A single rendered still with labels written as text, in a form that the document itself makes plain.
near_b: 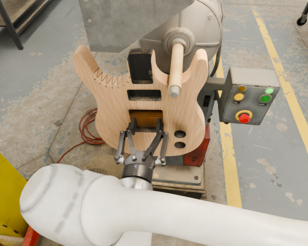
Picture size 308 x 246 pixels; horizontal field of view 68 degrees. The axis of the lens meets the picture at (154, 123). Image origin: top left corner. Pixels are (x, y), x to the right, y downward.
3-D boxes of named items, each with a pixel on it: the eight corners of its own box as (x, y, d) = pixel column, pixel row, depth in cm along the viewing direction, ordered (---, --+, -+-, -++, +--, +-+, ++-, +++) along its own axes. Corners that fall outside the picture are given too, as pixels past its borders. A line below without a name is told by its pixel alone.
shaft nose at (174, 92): (181, 91, 54) (172, 94, 55) (176, 84, 53) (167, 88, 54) (181, 96, 53) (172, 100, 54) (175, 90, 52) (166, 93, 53)
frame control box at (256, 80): (202, 92, 111) (212, 44, 91) (246, 95, 110) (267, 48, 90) (203, 131, 95) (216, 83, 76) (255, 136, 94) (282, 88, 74)
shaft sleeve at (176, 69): (185, 50, 66) (176, 55, 67) (180, 41, 64) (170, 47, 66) (184, 92, 54) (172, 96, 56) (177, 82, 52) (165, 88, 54)
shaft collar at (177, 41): (188, 47, 67) (175, 54, 69) (181, 35, 65) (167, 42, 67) (188, 51, 66) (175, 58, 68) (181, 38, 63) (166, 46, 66)
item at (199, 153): (184, 135, 163) (190, 98, 135) (201, 136, 162) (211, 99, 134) (183, 166, 147) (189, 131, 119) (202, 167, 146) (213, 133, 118)
